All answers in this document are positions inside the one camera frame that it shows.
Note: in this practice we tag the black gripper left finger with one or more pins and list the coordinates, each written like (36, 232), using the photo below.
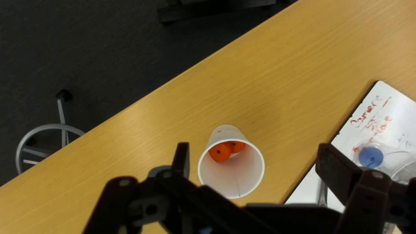
(172, 202)

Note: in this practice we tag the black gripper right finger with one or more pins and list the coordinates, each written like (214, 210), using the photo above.
(371, 202)

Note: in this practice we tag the blue round token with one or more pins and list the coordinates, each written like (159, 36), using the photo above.
(370, 156)

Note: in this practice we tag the clear plastic cup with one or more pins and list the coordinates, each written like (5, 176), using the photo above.
(400, 162)

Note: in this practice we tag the translucent white plastic cup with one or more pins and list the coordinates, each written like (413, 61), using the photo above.
(241, 173)

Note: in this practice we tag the black perforated robot platform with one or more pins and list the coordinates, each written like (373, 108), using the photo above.
(208, 7)

